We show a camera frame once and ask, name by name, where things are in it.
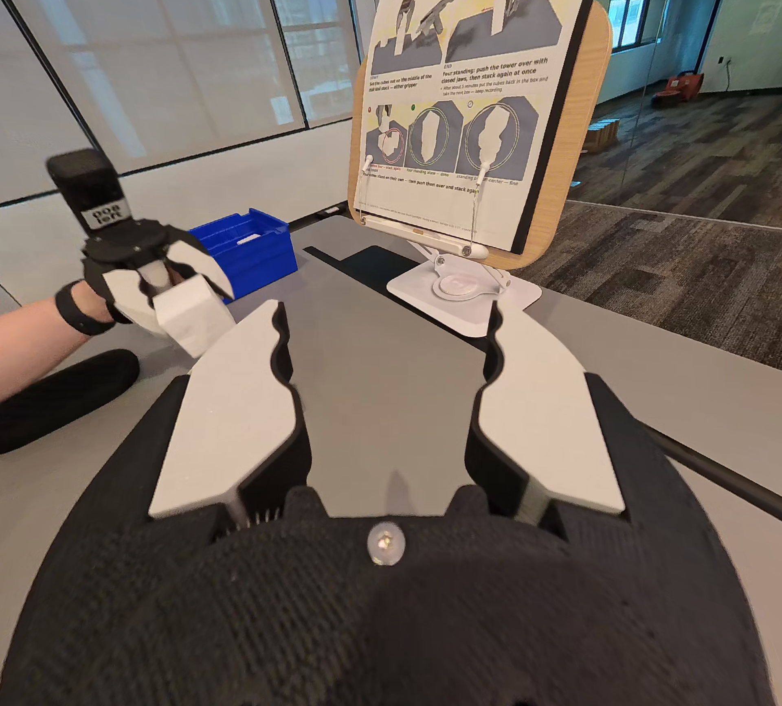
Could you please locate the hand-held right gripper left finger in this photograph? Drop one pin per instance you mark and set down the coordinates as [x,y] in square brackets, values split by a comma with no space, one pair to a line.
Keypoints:
[232,425]

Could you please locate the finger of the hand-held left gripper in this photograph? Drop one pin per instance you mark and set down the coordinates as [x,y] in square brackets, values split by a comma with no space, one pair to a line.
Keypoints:
[198,263]
[131,297]

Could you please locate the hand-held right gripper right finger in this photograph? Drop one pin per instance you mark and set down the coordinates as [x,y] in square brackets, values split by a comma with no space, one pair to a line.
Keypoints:
[544,419]

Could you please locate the blue plastic bin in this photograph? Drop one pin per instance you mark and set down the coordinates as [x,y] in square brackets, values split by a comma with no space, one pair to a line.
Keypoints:
[262,266]

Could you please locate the person's left forearm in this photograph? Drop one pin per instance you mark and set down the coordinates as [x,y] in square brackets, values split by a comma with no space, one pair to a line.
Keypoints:
[30,339]

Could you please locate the black wristband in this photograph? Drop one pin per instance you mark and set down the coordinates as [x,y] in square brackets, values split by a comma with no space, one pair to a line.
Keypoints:
[76,312]

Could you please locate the black wrist rest pad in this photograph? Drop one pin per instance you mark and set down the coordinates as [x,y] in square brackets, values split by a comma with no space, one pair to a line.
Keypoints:
[67,394]

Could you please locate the printed instruction sheet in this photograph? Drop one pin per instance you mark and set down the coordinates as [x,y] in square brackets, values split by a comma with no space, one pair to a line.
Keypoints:
[464,95]

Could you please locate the orange floor machine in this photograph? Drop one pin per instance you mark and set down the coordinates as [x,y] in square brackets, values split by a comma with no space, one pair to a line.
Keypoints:
[681,86]

